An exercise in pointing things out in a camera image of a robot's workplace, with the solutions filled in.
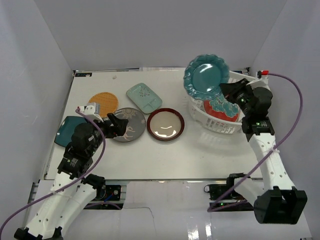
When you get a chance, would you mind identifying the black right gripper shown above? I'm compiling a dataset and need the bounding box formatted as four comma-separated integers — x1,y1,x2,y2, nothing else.
219,78,254,117

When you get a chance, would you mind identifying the grey reindeer plate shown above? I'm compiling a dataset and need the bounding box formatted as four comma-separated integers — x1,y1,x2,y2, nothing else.
113,107,146,143

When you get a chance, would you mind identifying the red and teal floral plate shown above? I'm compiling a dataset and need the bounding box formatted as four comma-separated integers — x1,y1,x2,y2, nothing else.
203,95,239,122

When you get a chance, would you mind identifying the teal scalloped round plate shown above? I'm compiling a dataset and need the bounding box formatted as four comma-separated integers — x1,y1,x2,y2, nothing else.
183,54,230,101

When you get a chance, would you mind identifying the red rimmed beige bowl plate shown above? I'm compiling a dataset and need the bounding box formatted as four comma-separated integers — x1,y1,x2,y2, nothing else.
146,108,185,142

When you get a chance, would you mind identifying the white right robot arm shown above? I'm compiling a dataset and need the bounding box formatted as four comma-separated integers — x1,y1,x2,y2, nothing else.
219,78,308,225

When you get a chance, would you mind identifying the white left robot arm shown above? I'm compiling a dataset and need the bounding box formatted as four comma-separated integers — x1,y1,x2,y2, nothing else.
14,113,129,240

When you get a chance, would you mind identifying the white plastic basket bin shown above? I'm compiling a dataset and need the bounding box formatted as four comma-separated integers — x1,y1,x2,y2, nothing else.
189,71,255,135

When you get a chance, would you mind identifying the orange woven round plate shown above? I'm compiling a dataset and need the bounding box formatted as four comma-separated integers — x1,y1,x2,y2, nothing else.
88,92,119,118

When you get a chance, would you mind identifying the light teal rectangular plate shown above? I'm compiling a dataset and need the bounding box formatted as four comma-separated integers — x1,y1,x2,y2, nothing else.
126,82,163,115

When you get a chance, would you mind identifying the dark teal square plate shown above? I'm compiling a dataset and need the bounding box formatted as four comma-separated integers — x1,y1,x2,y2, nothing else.
54,116,86,147

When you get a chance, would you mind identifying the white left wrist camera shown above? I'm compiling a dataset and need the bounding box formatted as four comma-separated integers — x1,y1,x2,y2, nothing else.
78,102,103,121

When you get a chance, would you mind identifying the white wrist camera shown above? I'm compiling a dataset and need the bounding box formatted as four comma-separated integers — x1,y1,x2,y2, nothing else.
248,70,269,88
78,102,103,121

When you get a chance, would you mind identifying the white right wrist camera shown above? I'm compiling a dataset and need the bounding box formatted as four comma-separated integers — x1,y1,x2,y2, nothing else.
248,70,269,88

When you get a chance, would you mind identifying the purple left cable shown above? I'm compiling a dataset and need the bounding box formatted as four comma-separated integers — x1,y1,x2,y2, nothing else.
0,107,107,228

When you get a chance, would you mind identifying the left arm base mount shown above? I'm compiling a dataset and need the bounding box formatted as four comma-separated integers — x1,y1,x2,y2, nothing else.
84,184,124,210

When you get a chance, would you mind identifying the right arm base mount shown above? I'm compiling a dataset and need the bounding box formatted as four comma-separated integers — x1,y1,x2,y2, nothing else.
203,183,254,212

